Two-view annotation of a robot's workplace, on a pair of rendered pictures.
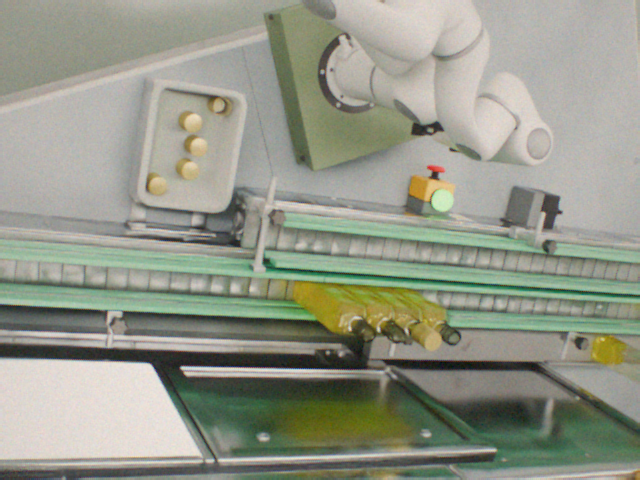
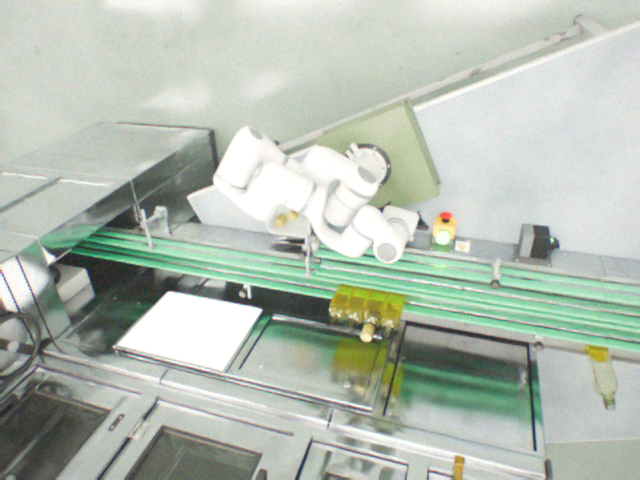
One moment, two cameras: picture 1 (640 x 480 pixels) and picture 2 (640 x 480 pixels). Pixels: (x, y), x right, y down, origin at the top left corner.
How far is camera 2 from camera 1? 1.16 m
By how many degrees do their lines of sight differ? 46
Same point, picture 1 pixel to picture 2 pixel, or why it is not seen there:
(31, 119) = not seen: hidden behind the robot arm
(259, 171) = not seen: hidden behind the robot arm
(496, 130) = (351, 245)
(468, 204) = (485, 233)
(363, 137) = (379, 202)
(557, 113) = (563, 173)
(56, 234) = (231, 245)
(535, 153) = (384, 257)
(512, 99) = (361, 227)
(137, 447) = (203, 358)
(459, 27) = (288, 202)
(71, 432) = (188, 345)
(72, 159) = not seen: hidden behind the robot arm
